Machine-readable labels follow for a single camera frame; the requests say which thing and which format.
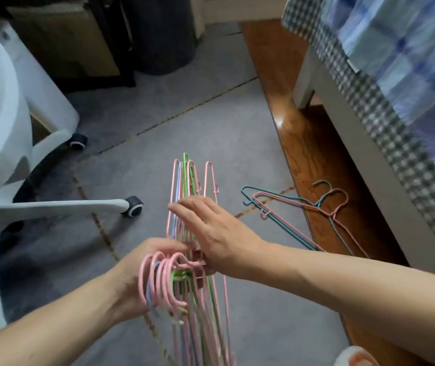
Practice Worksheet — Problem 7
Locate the brown cardboard box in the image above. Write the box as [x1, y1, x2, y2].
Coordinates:
[6, 0, 121, 79]

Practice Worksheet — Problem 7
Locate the person's right forearm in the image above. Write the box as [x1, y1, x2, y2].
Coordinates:
[256, 240, 435, 366]

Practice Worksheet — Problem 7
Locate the teal wire hanger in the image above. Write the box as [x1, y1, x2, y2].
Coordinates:
[240, 180, 355, 256]

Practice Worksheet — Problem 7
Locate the person's right hand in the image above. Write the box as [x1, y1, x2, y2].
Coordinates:
[167, 196, 272, 281]

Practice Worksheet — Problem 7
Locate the white bed frame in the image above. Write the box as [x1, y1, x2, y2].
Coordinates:
[292, 45, 435, 282]

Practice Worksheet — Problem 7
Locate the bundle of pastel wire hangers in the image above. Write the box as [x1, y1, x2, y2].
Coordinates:
[137, 152, 236, 366]

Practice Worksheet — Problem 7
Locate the black furniture frame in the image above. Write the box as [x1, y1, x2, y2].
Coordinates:
[55, 0, 136, 92]

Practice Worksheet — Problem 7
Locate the person's left forearm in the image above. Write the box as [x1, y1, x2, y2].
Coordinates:
[0, 271, 127, 366]

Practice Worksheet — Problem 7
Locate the person's left hand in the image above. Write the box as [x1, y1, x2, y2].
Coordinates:
[106, 237, 191, 323]

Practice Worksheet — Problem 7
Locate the black caster wheel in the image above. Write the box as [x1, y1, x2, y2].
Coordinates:
[123, 196, 144, 218]
[68, 133, 89, 151]

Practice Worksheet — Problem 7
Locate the white and orange slipper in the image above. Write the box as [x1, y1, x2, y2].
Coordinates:
[333, 346, 380, 366]

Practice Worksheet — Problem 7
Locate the blue plaid blanket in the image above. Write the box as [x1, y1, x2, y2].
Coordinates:
[322, 0, 435, 187]

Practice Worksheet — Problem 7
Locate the grey checkered bed sheet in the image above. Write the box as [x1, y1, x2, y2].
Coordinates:
[282, 0, 435, 268]

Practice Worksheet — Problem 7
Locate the pink wire hanger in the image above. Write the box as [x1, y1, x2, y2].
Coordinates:
[252, 188, 370, 260]

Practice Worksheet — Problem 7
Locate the dark grey bin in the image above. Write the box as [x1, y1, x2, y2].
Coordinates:
[120, 0, 198, 76]

